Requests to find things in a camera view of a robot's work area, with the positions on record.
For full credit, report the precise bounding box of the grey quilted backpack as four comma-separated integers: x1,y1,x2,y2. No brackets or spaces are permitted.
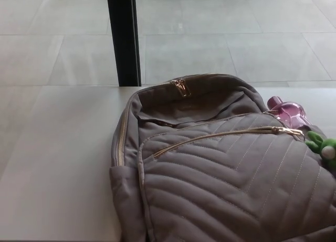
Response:
109,73,336,242

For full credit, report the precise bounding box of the black vertical frame post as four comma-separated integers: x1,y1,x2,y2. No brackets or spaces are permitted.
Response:
106,0,143,88

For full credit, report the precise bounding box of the green plush keychain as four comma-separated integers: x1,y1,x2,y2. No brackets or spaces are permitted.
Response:
304,130,336,159

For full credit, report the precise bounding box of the pink transparent water bottle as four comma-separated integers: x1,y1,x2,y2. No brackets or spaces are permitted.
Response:
267,95,313,129

